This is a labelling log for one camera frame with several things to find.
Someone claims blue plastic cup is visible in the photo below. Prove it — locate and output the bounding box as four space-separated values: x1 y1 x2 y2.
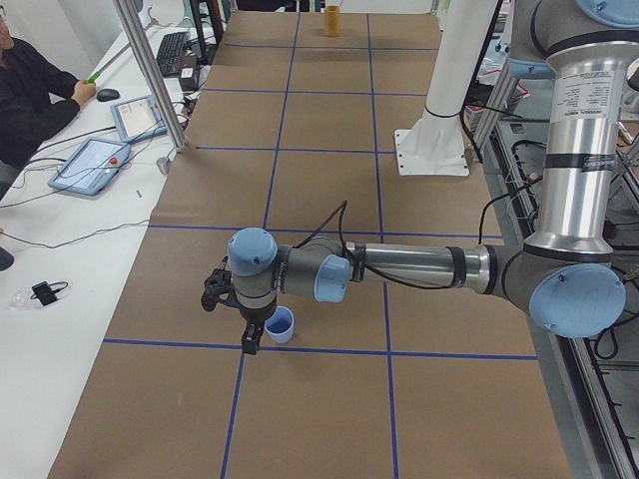
265 305 295 344

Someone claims seated person in black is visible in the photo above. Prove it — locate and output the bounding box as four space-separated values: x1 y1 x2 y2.
1 21 97 171

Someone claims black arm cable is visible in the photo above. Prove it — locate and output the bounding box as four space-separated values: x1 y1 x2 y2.
298 200 465 290

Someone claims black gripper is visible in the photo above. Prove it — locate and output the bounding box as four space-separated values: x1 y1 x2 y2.
240 304 274 355

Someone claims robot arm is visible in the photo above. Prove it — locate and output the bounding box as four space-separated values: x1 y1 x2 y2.
222 1 638 354

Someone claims black computer mouse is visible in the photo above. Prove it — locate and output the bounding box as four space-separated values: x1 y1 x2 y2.
96 88 121 103

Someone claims aluminium frame post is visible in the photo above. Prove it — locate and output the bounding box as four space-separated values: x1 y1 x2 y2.
113 0 187 153

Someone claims white pedestal column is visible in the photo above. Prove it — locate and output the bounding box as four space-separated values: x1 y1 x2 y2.
394 0 499 177

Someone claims black keyboard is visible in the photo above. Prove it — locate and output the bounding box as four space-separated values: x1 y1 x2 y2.
156 31 189 78

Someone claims teach pendant near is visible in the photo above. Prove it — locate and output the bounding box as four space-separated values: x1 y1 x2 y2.
48 138 132 197

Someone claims teach pendant far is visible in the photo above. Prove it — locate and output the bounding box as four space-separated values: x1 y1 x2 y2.
110 95 167 144

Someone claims small black adapter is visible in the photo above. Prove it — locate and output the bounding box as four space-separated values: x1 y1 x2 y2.
31 281 69 306

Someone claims bamboo chopstick holder cup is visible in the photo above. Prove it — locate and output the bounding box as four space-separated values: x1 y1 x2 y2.
323 5 340 38

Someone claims teach pendant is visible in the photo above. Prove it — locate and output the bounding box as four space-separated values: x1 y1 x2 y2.
110 95 167 144
48 138 132 197

